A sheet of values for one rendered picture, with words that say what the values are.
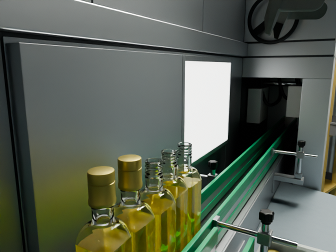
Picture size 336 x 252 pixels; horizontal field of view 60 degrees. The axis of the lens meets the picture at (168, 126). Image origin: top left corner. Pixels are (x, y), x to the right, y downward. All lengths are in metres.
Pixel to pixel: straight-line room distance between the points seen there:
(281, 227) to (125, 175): 0.79
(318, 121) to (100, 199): 1.17
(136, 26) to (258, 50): 0.88
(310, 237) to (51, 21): 0.96
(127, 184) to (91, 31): 0.27
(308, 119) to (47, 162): 1.16
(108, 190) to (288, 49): 1.16
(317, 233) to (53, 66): 0.96
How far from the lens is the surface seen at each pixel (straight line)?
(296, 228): 1.13
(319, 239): 1.11
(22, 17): 0.46
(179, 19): 0.86
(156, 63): 0.69
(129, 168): 0.41
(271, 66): 1.42
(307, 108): 1.41
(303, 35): 1.41
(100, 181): 0.36
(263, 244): 0.65
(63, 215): 0.52
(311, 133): 1.42
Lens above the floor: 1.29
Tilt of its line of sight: 12 degrees down
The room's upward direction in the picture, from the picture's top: straight up
